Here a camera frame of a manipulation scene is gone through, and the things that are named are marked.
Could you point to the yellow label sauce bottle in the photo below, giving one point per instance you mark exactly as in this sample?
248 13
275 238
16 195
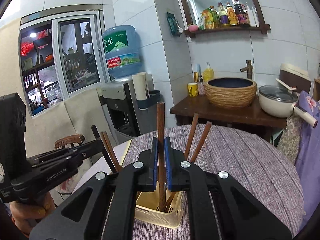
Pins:
233 20

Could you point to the dark wooden counter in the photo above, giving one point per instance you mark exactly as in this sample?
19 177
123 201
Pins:
252 115

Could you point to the water dispenser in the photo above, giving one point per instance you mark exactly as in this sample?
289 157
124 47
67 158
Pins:
119 103

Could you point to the black chopstick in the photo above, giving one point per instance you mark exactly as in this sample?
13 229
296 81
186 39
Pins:
103 149

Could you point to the yellow mug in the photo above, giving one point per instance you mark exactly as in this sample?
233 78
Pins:
193 90

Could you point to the reddish wooden chopstick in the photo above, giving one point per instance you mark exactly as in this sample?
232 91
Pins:
192 160

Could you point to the cream pot with lid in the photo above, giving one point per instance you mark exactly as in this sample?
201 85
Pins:
281 103

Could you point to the sliding glass window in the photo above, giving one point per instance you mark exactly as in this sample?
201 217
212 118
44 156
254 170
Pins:
61 55

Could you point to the pink small bowl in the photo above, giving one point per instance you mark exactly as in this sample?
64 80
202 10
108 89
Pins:
193 28

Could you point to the purple floral cloth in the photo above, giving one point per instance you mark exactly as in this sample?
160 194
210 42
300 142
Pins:
307 166

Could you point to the reddish brown chopstick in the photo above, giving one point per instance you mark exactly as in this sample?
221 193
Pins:
191 135

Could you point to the dark wooden wall shelf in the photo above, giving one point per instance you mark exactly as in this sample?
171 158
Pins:
192 10

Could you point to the beige plastic utensil holder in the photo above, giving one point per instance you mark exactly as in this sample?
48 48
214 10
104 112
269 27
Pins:
147 210

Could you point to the green hanging packet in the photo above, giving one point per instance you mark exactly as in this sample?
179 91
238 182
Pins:
175 29

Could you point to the brown white rice cooker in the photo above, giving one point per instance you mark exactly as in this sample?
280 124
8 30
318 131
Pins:
295 77

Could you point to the blue water jug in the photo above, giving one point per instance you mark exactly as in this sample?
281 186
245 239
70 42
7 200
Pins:
121 47

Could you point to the yellow snack bag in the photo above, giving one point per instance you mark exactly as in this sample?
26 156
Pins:
207 19

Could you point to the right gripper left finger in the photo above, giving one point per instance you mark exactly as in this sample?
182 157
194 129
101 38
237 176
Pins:
104 207

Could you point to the woven basin sink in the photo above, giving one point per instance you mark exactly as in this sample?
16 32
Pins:
230 92

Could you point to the person's left hand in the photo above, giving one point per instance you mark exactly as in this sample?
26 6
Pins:
22 213

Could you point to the dark soy sauce bottle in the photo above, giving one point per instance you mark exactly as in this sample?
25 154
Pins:
241 14

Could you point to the paper cup stack holder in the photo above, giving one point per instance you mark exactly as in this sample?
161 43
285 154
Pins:
146 95

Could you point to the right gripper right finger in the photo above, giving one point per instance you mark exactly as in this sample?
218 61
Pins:
219 207

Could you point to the dark brown chopstick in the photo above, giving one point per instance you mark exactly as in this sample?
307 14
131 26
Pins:
107 149

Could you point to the yellow soap bottle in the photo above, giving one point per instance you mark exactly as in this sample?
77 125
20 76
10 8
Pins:
208 73

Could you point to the bronze faucet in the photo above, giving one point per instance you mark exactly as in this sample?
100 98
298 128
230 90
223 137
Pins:
248 69

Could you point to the purple label bottle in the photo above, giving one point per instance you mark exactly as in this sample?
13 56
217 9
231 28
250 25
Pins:
224 21

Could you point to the purple striped tablecloth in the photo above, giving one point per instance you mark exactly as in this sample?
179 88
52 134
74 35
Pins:
256 164

